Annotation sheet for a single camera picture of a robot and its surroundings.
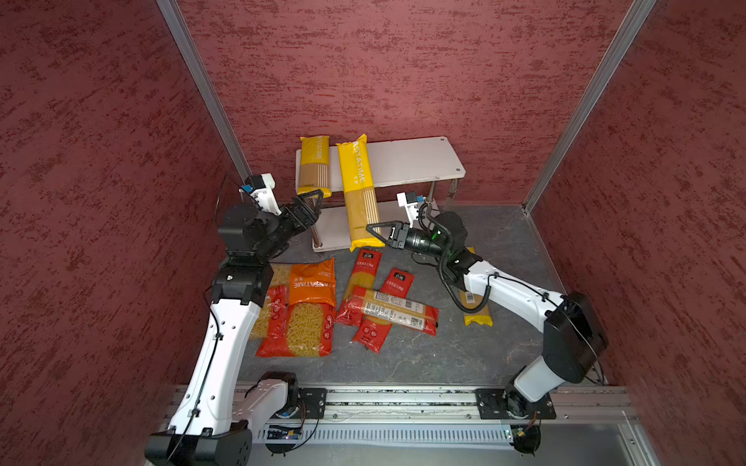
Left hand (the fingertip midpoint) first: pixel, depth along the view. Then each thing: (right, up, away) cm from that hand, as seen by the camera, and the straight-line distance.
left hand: (317, 203), depth 65 cm
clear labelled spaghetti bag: (+15, -30, +22) cm, 40 cm away
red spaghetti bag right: (+12, -37, +19) cm, 43 cm away
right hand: (+11, -7, +3) cm, 14 cm away
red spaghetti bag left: (+8, -22, +33) cm, 40 cm away
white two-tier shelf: (+19, +14, +21) cm, 32 cm away
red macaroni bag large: (-7, -35, +19) cm, 41 cm away
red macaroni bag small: (-17, -33, +17) cm, 41 cm away
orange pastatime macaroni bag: (-8, -23, +27) cm, 36 cm away
